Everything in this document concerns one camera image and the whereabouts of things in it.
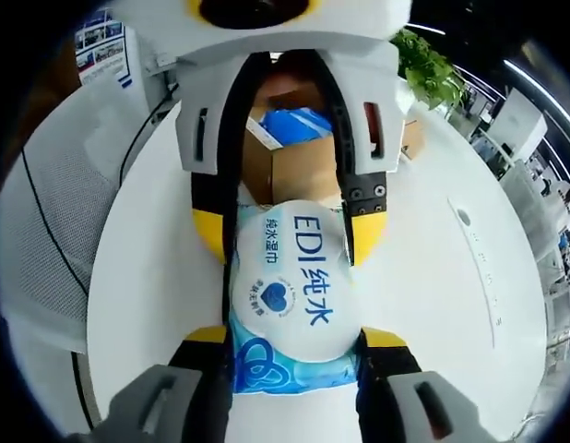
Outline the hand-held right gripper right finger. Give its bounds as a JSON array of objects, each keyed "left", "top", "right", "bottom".
[{"left": 356, "top": 326, "right": 487, "bottom": 443}]

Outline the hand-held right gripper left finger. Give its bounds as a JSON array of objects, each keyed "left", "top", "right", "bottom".
[{"left": 75, "top": 325, "right": 235, "bottom": 443}]

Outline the blue tissue pack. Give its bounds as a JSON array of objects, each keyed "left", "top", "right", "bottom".
[{"left": 247, "top": 106, "right": 335, "bottom": 150}]

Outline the brown cardboard shoe box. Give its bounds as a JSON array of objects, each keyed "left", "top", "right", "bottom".
[{"left": 241, "top": 59, "right": 427, "bottom": 209}]

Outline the blue white wet wipes pack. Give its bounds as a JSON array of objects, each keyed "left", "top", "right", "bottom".
[{"left": 227, "top": 198, "right": 362, "bottom": 396}]

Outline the white plant pot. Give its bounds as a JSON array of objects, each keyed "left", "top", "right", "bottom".
[{"left": 395, "top": 76, "right": 418, "bottom": 121}]

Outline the green leafy plant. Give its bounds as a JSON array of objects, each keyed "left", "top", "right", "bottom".
[{"left": 389, "top": 28, "right": 466, "bottom": 112}]

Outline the table socket strip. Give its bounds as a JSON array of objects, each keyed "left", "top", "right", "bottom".
[{"left": 445, "top": 198, "right": 507, "bottom": 333}]

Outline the white mesh office chair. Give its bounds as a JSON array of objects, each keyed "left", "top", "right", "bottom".
[{"left": 0, "top": 85, "right": 184, "bottom": 361}]

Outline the blue white wall poster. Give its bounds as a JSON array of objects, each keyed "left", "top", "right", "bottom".
[{"left": 74, "top": 8, "right": 134, "bottom": 89}]

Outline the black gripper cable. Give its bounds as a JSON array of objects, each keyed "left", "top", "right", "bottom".
[{"left": 19, "top": 82, "right": 180, "bottom": 299}]

